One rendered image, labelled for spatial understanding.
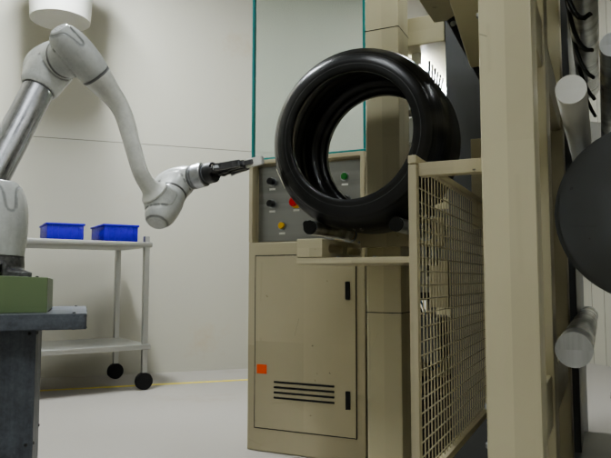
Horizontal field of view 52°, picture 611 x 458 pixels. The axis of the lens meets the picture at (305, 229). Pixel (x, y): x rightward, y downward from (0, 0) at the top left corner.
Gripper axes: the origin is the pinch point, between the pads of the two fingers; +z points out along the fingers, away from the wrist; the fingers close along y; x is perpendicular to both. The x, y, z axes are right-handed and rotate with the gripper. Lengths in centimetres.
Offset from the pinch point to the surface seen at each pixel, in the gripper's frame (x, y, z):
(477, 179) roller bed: 18, 19, 71
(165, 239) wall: -21, 222, -208
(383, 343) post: 68, 26, 29
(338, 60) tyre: -21.7, -11.8, 40.0
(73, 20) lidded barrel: -168, 127, -198
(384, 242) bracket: 33, 23, 35
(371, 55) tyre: -20, -12, 51
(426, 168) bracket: 28, -60, 73
